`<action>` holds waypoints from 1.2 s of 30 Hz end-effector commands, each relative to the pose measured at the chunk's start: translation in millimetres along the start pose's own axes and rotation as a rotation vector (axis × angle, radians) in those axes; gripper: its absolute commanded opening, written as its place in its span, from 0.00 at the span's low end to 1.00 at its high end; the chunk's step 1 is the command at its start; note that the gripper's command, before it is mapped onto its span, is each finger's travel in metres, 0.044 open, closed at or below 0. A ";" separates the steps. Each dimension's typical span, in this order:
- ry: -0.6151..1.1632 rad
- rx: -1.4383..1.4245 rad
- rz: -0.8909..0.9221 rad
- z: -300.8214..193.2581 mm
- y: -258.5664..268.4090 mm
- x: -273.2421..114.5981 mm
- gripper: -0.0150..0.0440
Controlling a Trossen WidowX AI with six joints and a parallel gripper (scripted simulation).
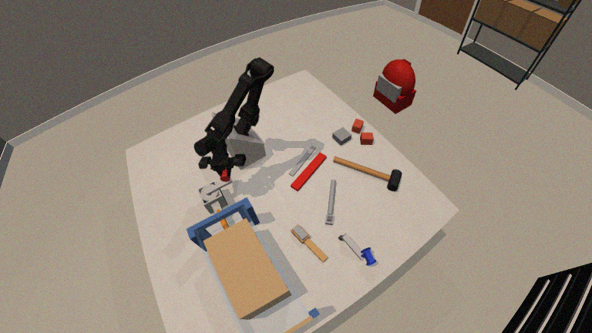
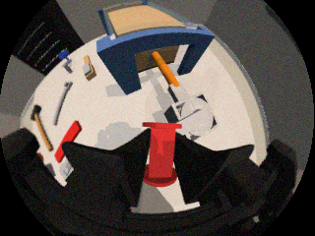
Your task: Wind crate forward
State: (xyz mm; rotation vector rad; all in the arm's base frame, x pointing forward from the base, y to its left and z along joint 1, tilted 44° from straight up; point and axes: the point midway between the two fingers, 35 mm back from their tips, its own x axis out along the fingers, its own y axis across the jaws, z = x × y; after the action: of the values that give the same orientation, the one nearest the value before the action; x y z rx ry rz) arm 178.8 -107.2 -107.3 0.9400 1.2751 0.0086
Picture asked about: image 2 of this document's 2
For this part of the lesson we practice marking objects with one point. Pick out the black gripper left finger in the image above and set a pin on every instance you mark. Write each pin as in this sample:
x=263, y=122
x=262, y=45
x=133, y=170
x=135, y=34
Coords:
x=125, y=164

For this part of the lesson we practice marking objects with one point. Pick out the red flat bar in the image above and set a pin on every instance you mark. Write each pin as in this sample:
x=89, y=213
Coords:
x=70, y=136

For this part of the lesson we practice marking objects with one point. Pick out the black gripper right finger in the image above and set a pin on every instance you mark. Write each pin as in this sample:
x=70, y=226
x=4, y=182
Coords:
x=197, y=167

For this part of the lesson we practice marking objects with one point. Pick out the dark blue rectangular frame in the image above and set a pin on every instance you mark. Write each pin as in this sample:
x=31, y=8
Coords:
x=118, y=54

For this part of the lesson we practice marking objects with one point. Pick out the black-headed mallet with wooden handle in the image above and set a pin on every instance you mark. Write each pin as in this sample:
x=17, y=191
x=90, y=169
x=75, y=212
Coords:
x=35, y=118

